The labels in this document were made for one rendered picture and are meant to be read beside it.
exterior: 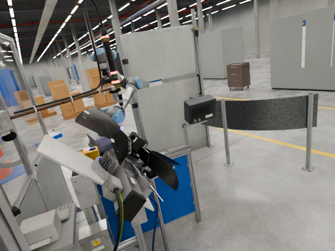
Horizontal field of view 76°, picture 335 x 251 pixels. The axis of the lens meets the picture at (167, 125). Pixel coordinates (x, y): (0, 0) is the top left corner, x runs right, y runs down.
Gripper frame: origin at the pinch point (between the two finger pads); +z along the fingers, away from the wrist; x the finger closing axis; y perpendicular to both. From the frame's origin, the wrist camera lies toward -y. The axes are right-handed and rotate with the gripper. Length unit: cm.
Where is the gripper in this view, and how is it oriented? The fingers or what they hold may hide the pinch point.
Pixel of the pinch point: (110, 93)
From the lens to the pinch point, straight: 181.4
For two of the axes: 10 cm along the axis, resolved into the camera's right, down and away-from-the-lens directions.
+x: -9.2, 2.5, -2.9
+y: -3.5, -2.3, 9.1
